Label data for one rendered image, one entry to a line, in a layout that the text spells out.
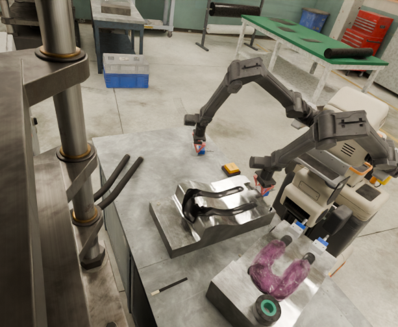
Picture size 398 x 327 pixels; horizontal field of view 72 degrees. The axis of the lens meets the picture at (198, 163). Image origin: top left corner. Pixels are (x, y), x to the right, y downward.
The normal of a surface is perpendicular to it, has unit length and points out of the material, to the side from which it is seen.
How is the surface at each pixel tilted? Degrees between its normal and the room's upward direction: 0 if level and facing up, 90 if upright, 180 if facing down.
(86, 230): 0
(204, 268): 0
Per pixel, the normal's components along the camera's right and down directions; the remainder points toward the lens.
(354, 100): -0.41, -0.38
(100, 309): 0.15, -0.77
